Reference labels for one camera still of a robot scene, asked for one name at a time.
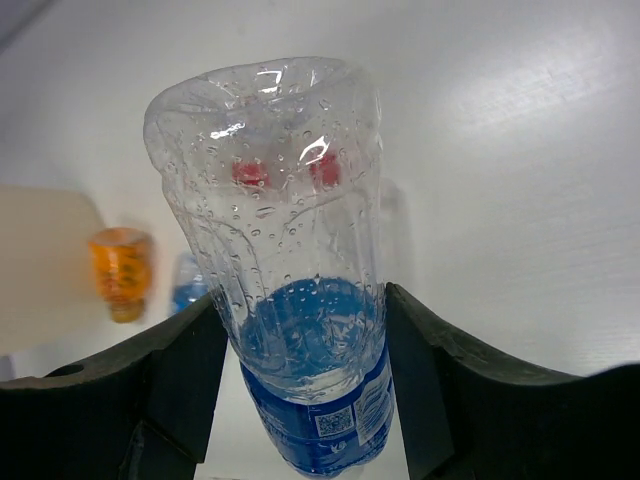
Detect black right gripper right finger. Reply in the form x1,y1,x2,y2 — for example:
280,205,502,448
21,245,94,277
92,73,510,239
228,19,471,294
386,283,639,479

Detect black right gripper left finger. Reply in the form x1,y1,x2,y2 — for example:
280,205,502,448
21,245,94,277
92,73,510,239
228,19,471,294
1,296,227,479

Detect blue cap blue label bottle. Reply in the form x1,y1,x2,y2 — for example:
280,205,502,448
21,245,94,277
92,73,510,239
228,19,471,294
170,252,208,314

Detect orange plastic bottle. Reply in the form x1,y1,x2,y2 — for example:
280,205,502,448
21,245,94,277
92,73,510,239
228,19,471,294
88,227,153,323

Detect dark blue label bottle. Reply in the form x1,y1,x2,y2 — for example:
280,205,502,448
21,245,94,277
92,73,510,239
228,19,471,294
143,57,394,479

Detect red label clear bottle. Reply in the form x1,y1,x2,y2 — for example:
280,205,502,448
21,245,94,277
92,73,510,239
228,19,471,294
231,149,342,190

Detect cream plastic bin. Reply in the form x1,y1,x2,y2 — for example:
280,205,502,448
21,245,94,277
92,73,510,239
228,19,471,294
1,185,106,355

